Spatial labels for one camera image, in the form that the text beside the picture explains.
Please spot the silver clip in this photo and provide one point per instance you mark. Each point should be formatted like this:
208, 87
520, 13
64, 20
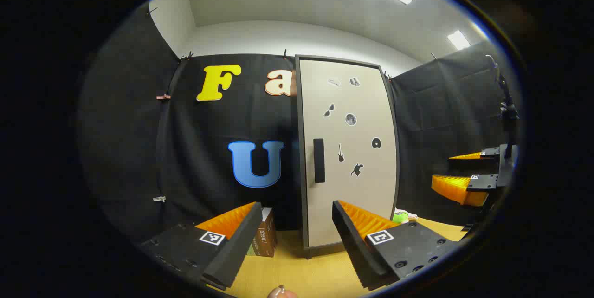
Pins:
159, 199

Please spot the pink clip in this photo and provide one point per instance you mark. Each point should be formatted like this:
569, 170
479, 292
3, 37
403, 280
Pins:
163, 97

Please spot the beige cabinet door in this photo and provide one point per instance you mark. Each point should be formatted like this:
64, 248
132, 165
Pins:
362, 196

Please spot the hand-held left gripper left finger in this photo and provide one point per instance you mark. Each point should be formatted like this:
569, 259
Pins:
236, 247

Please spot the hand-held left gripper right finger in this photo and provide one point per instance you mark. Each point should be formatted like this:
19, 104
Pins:
357, 247

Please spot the white and green plush toy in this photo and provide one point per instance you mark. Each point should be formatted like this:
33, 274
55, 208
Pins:
401, 217

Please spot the small ceiling light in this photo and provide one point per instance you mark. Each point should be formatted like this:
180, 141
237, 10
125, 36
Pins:
458, 40

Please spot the black backdrop cloth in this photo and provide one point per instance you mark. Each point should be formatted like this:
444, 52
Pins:
195, 158

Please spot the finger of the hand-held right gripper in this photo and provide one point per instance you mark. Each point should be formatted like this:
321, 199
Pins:
473, 163
457, 189

